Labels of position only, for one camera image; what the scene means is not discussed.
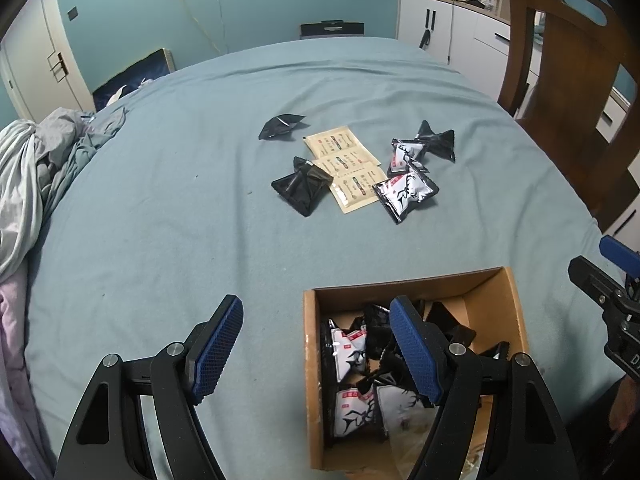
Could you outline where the black door handle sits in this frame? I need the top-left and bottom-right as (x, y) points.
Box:
(47, 51), (68, 81)

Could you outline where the black snack packet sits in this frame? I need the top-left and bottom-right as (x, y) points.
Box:
(412, 120), (457, 163)
(271, 156), (334, 217)
(258, 113), (307, 141)

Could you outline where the lavender bedding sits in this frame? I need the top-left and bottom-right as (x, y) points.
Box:
(0, 270), (53, 480)

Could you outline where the person's right hand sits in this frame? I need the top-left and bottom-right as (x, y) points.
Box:
(610, 377), (640, 433)

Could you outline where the black hanging strap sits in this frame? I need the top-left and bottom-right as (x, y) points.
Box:
(417, 9), (437, 50)

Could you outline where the crumpled grey blanket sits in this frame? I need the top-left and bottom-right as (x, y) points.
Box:
(0, 107), (128, 281)

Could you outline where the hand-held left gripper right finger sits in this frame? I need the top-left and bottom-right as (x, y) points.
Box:
(389, 296), (568, 480)

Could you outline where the beige sachet sheet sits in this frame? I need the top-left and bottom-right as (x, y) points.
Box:
(304, 127), (386, 214)

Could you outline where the white antler print snack packet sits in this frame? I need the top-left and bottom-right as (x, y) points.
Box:
(389, 139), (430, 175)
(372, 170), (441, 225)

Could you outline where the white drawer unit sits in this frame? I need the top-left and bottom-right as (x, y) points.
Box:
(595, 87), (633, 143)

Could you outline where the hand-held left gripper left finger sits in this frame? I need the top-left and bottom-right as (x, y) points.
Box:
(52, 294), (245, 480)

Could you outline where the pile of snack packets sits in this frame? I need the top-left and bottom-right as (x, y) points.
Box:
(322, 300), (511, 441)

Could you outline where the dark blue framed panel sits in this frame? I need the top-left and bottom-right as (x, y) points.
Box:
(91, 48), (177, 111)

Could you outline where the brown wooden chair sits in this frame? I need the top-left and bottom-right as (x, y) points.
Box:
(495, 0), (640, 233)

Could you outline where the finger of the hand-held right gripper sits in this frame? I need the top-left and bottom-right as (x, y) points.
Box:
(567, 255), (636, 312)
(599, 234), (640, 281)

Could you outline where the white cabinet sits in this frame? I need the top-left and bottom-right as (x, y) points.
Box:
(397, 0), (541, 98)

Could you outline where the white door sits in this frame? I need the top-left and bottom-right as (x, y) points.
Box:
(0, 0), (98, 121)

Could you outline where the brown cardboard box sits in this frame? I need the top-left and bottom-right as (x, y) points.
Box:
(302, 266), (531, 473)

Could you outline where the black paper bag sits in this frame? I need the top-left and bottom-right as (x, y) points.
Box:
(300, 20), (365, 40)

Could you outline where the yellow cable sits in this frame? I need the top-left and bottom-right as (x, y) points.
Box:
(180, 0), (221, 56)

